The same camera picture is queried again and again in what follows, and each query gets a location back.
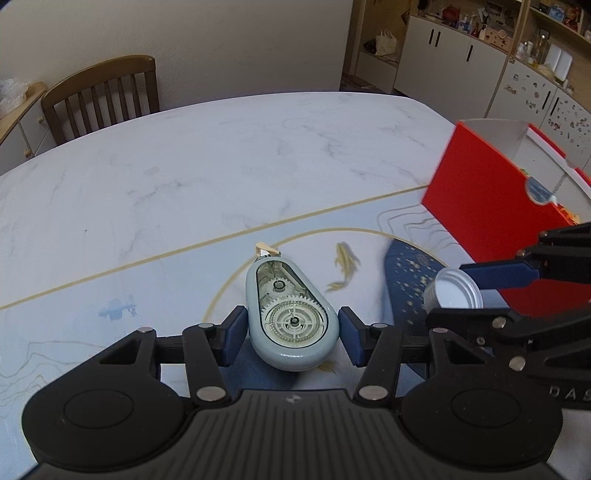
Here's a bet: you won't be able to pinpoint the white tote bag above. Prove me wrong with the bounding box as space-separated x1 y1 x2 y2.
374 30 398 57

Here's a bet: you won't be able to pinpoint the white bottle lid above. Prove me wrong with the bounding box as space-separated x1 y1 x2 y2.
422 267 485 311

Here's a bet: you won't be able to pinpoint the white cabinet with stickers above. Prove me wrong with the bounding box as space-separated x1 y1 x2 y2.
484 57 591 167

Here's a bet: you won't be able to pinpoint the pale green correction tape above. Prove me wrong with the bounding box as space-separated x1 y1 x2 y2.
244 246 343 373

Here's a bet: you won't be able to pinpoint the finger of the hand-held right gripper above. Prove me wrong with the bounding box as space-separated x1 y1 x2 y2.
459 222 591 291
425 306 591 370

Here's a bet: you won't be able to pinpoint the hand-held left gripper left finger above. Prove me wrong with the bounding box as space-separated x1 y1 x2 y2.
89 305 248 407

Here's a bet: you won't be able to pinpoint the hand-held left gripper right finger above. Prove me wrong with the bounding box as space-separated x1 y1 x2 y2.
337 305 505 406

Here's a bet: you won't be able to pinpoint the white crumpled plastic bag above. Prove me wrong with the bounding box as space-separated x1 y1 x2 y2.
0 77 29 105

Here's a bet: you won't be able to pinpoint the dark wooden chair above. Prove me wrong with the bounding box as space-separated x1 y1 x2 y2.
40 55 161 145

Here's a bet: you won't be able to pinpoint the red shoe box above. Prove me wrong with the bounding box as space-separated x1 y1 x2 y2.
420 119 591 319

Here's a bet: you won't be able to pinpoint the white sideboard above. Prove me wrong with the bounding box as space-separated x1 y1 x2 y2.
0 82 59 162

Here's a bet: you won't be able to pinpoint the white container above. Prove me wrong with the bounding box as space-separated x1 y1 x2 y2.
544 45 574 79

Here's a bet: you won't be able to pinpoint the white lower cabinet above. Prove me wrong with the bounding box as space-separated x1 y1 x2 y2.
393 13 509 119

